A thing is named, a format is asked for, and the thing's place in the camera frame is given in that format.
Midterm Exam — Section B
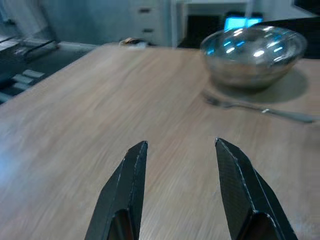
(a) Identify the white drawer cabinet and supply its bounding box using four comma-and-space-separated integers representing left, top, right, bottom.
134, 0, 176, 47

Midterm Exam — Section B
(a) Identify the light blue box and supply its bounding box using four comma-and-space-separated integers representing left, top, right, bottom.
223, 16, 263, 32

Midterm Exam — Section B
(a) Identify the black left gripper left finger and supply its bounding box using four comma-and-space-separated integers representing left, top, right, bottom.
84, 140, 149, 240

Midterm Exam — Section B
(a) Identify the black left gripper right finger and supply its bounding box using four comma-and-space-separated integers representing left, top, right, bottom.
214, 136, 300, 240

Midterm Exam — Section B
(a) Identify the silver metal fork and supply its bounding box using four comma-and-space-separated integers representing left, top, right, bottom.
203, 93, 315, 124

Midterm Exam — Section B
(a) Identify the small tan block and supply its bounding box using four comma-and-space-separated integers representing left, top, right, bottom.
119, 37, 148, 47

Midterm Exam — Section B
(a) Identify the shiny steel bowl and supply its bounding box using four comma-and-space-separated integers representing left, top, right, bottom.
199, 23, 308, 90

